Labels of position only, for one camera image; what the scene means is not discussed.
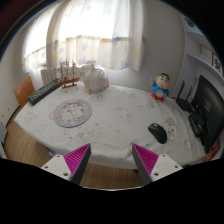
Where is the black computer keyboard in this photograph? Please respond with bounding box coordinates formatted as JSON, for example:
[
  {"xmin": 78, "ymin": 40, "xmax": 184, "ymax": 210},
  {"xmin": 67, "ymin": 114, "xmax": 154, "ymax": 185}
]
[{"xmin": 27, "ymin": 78, "xmax": 63, "ymax": 106}]

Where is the black computer monitor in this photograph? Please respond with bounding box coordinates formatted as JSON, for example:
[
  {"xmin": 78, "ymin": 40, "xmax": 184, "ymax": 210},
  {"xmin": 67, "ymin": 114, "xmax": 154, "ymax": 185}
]
[{"xmin": 188, "ymin": 74, "xmax": 224, "ymax": 154}]

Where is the wooden model sailing ship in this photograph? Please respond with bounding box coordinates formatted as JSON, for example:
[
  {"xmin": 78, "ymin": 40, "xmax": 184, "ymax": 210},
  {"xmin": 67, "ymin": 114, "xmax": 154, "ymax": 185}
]
[{"xmin": 58, "ymin": 59, "xmax": 84, "ymax": 89}]

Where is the sheer white star-print curtain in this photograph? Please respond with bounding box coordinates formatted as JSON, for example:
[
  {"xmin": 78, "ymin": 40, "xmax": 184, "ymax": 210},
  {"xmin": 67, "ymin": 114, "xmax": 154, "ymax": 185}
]
[{"xmin": 21, "ymin": 0, "xmax": 147, "ymax": 73}]

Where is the cartoon boy figurine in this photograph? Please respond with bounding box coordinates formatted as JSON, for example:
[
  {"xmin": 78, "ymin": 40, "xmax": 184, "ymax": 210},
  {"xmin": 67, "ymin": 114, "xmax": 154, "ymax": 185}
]
[{"xmin": 150, "ymin": 72, "xmax": 172, "ymax": 102}]

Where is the large white conch shell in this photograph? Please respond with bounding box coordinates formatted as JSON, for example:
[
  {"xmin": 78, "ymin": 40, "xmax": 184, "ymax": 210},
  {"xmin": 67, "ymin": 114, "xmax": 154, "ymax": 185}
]
[{"xmin": 82, "ymin": 64, "xmax": 110, "ymax": 94}]

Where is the black router with antennas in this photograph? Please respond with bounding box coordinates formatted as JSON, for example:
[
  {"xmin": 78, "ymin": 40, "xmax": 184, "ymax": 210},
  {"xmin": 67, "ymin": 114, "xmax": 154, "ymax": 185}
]
[{"xmin": 175, "ymin": 79, "xmax": 198, "ymax": 114}]

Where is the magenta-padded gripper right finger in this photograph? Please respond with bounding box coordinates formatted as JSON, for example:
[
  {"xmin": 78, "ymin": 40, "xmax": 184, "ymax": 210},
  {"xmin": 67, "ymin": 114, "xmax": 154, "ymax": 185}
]
[{"xmin": 131, "ymin": 142, "xmax": 184, "ymax": 186}]

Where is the orange wooden chair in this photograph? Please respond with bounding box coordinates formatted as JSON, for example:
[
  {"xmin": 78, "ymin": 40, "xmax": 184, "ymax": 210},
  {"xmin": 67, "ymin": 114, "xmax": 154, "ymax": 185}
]
[{"xmin": 13, "ymin": 76, "xmax": 36, "ymax": 108}]

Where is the white printed tablecloth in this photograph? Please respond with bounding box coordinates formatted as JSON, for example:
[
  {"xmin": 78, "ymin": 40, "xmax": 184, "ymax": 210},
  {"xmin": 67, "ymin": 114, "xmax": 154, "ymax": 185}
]
[{"xmin": 13, "ymin": 81, "xmax": 209, "ymax": 170}]

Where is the black computer mouse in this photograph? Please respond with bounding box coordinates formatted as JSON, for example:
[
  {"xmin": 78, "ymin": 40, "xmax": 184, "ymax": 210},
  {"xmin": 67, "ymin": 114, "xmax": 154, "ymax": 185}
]
[{"xmin": 147, "ymin": 122, "xmax": 168, "ymax": 145}]

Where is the white wall shelf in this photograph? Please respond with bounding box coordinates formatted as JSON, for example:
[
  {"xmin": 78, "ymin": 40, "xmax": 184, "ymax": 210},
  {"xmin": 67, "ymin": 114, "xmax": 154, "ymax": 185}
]
[{"xmin": 184, "ymin": 19, "xmax": 224, "ymax": 79}]

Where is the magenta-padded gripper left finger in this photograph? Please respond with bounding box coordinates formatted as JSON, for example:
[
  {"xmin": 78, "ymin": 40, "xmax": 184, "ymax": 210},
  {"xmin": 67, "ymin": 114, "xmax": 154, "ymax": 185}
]
[{"xmin": 40, "ymin": 143, "xmax": 92, "ymax": 186}]

